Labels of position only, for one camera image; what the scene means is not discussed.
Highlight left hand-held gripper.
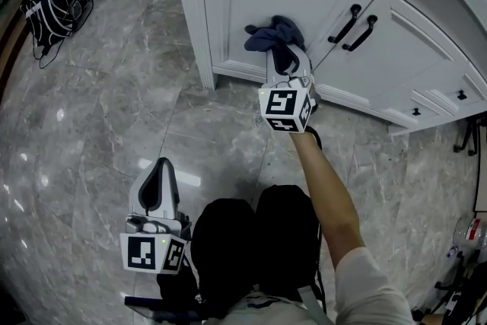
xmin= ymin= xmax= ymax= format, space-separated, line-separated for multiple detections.
xmin=119 ymin=157 xmax=192 ymax=276

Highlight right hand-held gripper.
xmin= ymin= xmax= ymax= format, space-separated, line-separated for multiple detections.
xmin=258 ymin=44 xmax=320 ymax=135

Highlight dark blue cloth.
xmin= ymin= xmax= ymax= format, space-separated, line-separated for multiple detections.
xmin=243 ymin=14 xmax=307 ymax=75

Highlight person's right forearm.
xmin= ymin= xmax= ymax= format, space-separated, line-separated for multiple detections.
xmin=290 ymin=129 xmax=367 ymax=272

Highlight white locker drawer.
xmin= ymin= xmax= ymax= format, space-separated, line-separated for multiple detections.
xmin=387 ymin=88 xmax=457 ymax=128
xmin=425 ymin=71 xmax=487 ymax=108

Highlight person's left leg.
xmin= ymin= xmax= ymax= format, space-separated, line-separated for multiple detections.
xmin=189 ymin=198 xmax=260 ymax=317

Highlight person's leg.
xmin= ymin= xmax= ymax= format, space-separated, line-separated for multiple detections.
xmin=253 ymin=184 xmax=325 ymax=307
xmin=189 ymin=198 xmax=260 ymax=317

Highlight dark blue flat object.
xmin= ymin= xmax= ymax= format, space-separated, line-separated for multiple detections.
xmin=124 ymin=295 xmax=199 ymax=321

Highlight person's right leg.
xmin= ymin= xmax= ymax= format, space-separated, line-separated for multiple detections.
xmin=253 ymin=184 xmax=325 ymax=307

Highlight person's white shirt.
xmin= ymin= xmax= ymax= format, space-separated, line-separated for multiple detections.
xmin=203 ymin=287 xmax=338 ymax=325

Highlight black chair legs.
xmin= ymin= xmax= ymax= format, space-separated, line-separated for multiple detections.
xmin=453 ymin=116 xmax=481 ymax=157

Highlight brown wooden furniture edge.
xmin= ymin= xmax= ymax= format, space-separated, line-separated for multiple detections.
xmin=0 ymin=0 xmax=30 ymax=98

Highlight black white-striped backpack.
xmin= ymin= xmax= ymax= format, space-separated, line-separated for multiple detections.
xmin=20 ymin=0 xmax=84 ymax=49

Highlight person's white sleeve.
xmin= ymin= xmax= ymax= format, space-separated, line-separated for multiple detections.
xmin=333 ymin=246 xmax=416 ymax=325

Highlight clear plastic bottle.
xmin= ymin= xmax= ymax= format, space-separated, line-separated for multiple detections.
xmin=451 ymin=216 xmax=487 ymax=253

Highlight black door handle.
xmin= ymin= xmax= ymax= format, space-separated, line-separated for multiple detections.
xmin=327 ymin=4 xmax=362 ymax=45
xmin=342 ymin=14 xmax=379 ymax=53

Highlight black wrist strap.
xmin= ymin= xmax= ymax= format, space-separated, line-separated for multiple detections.
xmin=305 ymin=125 xmax=324 ymax=150

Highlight white locker cabinet frame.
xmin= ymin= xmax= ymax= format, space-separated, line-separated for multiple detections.
xmin=169 ymin=0 xmax=487 ymax=137

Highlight black cable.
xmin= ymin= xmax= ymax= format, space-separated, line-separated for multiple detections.
xmin=31 ymin=34 xmax=68 ymax=70

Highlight grey shoulder strap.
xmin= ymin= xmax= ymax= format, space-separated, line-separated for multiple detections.
xmin=298 ymin=285 xmax=325 ymax=325

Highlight black stand frame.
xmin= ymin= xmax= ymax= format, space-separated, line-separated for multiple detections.
xmin=412 ymin=250 xmax=487 ymax=325

